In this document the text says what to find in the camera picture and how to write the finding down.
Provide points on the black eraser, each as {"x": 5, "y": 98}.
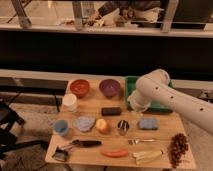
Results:
{"x": 111, "y": 111}

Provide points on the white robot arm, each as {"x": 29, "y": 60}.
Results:
{"x": 153, "y": 86}

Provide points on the white cup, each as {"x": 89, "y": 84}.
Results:
{"x": 70, "y": 102}

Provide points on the metal cup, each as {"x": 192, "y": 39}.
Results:
{"x": 123, "y": 127}

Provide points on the blue cup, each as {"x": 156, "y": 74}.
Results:
{"x": 61, "y": 127}

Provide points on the purple bowl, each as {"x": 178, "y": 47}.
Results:
{"x": 109, "y": 87}

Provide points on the green plastic tray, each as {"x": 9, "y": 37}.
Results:
{"x": 155, "y": 106}

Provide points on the red bowl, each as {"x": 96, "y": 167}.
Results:
{"x": 80, "y": 87}

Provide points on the peach fruit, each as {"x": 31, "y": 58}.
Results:
{"x": 102, "y": 126}

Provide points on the blue-grey cloth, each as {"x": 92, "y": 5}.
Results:
{"x": 83, "y": 123}

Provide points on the blue sponge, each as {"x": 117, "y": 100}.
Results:
{"x": 148, "y": 124}

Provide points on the metal fork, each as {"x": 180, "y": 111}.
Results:
{"x": 137, "y": 141}

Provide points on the orange carrot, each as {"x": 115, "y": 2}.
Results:
{"x": 115, "y": 154}

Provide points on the person in background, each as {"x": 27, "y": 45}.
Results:
{"x": 143, "y": 13}

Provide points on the red grapes bunch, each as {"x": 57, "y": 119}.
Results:
{"x": 177, "y": 149}

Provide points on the black-handled peeler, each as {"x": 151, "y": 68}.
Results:
{"x": 82, "y": 143}

